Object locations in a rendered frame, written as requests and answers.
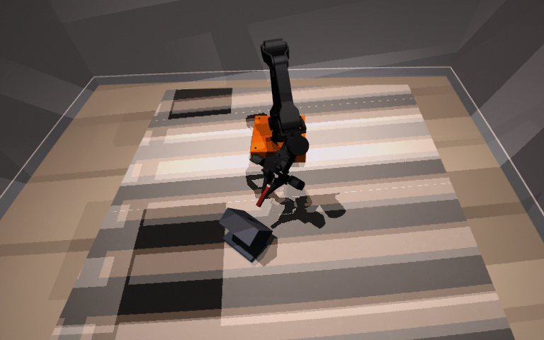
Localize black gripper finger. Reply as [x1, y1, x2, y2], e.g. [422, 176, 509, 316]
[261, 169, 275, 194]
[265, 177, 288, 197]

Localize grey sloped panel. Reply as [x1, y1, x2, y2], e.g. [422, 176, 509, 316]
[218, 208, 273, 262]

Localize dark red peg with grey band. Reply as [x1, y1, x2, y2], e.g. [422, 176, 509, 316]
[256, 183, 271, 207]

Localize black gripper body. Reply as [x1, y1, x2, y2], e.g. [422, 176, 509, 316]
[250, 148, 305, 191]

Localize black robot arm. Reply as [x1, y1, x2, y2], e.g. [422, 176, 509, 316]
[261, 38, 310, 174]

